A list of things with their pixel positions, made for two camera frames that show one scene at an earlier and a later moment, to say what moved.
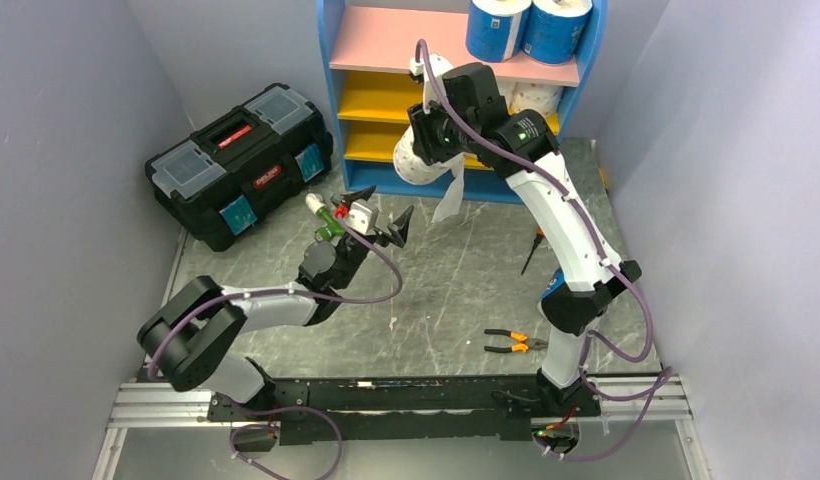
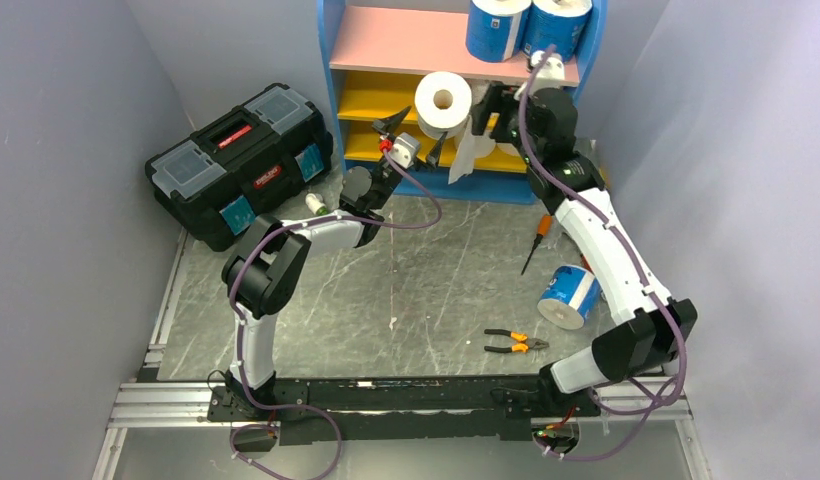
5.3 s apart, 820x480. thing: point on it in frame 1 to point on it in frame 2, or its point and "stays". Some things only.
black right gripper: [422, 125] to [482, 110]
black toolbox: [228, 173] stays
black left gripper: [398, 229] to [391, 125]
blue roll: [496, 29] stays
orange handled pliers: [525, 343] stays
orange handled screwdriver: [537, 242] stays
